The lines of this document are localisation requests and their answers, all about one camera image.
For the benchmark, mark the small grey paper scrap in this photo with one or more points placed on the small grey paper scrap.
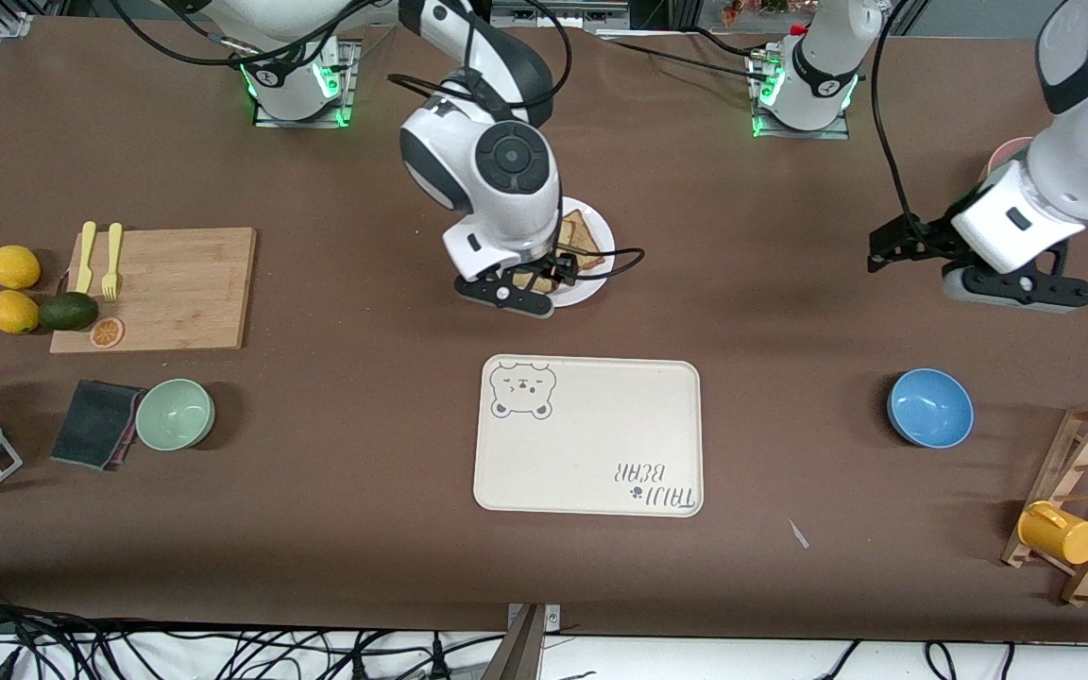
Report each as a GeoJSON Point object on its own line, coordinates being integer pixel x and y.
{"type": "Point", "coordinates": [798, 535]}

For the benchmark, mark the wooden mug rack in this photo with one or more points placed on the wooden mug rack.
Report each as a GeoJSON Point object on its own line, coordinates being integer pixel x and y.
{"type": "Point", "coordinates": [1087, 444]}

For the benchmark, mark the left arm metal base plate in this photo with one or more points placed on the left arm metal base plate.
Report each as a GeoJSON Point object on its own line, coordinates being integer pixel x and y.
{"type": "Point", "coordinates": [799, 133]}

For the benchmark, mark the orange slice toy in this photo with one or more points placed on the orange slice toy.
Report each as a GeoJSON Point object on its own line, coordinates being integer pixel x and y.
{"type": "Point", "coordinates": [107, 332]}

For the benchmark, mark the yellow plastic mug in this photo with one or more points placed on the yellow plastic mug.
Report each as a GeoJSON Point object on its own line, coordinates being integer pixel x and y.
{"type": "Point", "coordinates": [1063, 536]}

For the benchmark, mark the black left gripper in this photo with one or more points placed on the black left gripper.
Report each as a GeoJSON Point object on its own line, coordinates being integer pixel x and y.
{"type": "Point", "coordinates": [933, 237]}

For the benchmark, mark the white round plate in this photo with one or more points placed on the white round plate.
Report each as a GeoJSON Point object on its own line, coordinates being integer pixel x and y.
{"type": "Point", "coordinates": [601, 222]}

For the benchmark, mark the pale yellow plastic fork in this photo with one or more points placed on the pale yellow plastic fork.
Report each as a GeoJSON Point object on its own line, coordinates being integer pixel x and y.
{"type": "Point", "coordinates": [113, 250]}

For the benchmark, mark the metal bracket at table edge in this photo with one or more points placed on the metal bracket at table edge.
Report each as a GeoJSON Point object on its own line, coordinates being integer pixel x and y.
{"type": "Point", "coordinates": [530, 652]}

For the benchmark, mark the green avocado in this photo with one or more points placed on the green avocado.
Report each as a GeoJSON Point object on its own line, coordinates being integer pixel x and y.
{"type": "Point", "coordinates": [69, 312]}

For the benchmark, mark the pale yellow plastic knife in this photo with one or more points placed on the pale yellow plastic knife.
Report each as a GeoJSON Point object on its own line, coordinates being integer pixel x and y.
{"type": "Point", "coordinates": [87, 250]}

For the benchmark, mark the pink folded cloth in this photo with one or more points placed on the pink folded cloth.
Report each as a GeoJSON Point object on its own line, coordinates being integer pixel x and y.
{"type": "Point", "coordinates": [122, 458]}

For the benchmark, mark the pale green bowl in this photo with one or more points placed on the pale green bowl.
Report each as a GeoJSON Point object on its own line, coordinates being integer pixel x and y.
{"type": "Point", "coordinates": [174, 414]}

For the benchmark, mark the aluminium extrusion frame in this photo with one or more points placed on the aluminium extrusion frame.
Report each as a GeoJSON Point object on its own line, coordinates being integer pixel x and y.
{"type": "Point", "coordinates": [601, 11]}

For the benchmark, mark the bread slice under egg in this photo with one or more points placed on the bread slice under egg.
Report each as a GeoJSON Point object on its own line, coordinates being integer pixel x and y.
{"type": "Point", "coordinates": [584, 241]}

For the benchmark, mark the wooden cutting board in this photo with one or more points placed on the wooden cutting board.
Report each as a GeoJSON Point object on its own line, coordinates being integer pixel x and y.
{"type": "Point", "coordinates": [185, 283]}

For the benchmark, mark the yellow lemon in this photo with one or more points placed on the yellow lemon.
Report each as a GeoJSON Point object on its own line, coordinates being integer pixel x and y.
{"type": "Point", "coordinates": [15, 266]}
{"type": "Point", "coordinates": [12, 312]}

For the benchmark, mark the dark grey folded cloth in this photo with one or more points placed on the dark grey folded cloth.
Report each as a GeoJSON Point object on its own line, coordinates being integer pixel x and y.
{"type": "Point", "coordinates": [91, 420]}

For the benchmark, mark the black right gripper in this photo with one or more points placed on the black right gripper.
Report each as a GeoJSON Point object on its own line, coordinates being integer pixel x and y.
{"type": "Point", "coordinates": [552, 267]}

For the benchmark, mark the blue bowl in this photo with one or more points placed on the blue bowl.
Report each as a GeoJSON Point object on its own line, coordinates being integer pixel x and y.
{"type": "Point", "coordinates": [931, 408]}

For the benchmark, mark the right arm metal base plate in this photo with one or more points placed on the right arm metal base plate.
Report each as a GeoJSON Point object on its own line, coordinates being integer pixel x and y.
{"type": "Point", "coordinates": [351, 90]}

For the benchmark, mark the cream tray with bear print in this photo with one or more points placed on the cream tray with bear print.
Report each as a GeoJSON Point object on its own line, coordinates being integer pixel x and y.
{"type": "Point", "coordinates": [591, 425]}

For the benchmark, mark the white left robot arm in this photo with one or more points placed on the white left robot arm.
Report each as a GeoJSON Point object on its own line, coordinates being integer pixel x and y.
{"type": "Point", "coordinates": [1082, 161]}

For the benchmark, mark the pink bowl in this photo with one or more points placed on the pink bowl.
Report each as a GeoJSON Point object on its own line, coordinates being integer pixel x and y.
{"type": "Point", "coordinates": [1002, 161]}

